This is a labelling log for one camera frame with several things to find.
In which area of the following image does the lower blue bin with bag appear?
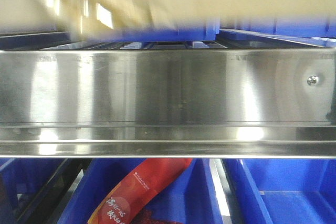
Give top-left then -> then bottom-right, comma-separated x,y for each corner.
58,158 -> 222,223

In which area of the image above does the red snack bag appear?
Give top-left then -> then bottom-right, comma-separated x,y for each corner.
87,158 -> 192,223

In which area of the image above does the lower blue bin right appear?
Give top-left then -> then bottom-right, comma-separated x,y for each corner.
224,159 -> 335,223

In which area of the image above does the steel shelf front rail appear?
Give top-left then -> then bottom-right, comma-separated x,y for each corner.
1,48 -> 335,158

